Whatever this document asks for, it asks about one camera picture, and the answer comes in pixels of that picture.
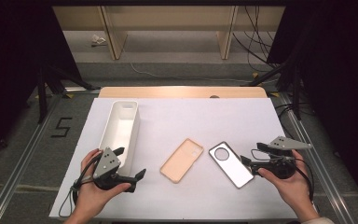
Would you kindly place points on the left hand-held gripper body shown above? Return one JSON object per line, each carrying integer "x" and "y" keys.
{"x": 107, "y": 161}

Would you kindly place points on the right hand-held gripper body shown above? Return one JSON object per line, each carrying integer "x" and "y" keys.
{"x": 284, "y": 166}

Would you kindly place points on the grey phone case round cutout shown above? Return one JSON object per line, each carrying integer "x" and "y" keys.
{"x": 234, "y": 169}

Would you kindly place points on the white plastic storage bin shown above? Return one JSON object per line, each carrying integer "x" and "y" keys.
{"x": 119, "y": 130}

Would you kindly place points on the beige phone case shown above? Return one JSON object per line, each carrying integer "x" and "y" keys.
{"x": 180, "y": 161}

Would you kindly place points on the person's right hand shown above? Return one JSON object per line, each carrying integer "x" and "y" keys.
{"x": 295, "y": 189}

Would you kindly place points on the black metal stand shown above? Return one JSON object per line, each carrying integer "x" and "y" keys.
{"x": 296, "y": 93}
{"x": 42, "y": 93}

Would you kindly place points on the dark round table grommet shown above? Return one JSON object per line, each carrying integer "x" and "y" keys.
{"x": 214, "y": 96}

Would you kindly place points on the black curtain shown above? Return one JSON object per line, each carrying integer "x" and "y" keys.
{"x": 338, "y": 77}
{"x": 9, "y": 62}

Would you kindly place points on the crumpled white paper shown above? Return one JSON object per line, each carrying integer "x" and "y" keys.
{"x": 98, "y": 39}

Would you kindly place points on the long light wooden desk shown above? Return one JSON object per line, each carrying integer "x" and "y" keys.
{"x": 167, "y": 18}

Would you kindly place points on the aluminium floor rail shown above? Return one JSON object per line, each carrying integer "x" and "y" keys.
{"x": 21, "y": 161}
{"x": 320, "y": 168}

